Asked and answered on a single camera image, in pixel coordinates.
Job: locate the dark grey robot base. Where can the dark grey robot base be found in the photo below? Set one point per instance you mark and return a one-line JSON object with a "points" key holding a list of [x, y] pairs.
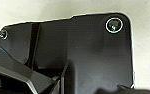
{"points": [[91, 53]]}

